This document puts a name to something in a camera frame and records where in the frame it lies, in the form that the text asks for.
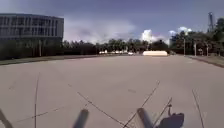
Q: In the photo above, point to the wide glass-fronted building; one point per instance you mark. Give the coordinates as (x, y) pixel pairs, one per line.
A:
(30, 28)

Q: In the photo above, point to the grey stone paved plaza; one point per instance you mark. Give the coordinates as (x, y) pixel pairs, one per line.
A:
(110, 83)

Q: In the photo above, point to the row of trees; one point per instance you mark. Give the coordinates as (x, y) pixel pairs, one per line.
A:
(116, 45)

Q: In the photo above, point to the long white low structure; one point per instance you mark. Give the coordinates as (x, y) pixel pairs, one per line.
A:
(155, 53)

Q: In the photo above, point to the row of white vehicles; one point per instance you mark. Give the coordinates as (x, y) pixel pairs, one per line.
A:
(116, 52)

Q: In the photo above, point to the tall lattice tower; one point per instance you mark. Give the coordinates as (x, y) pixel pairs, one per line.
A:
(210, 21)

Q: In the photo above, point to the robot's own part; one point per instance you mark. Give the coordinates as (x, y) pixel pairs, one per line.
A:
(145, 118)
(81, 118)

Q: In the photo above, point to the pole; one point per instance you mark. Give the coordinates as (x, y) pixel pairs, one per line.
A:
(207, 50)
(195, 49)
(184, 46)

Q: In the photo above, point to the grass strip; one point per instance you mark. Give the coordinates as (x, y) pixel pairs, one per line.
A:
(33, 59)

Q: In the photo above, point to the grass verge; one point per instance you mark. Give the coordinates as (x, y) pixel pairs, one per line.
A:
(210, 60)

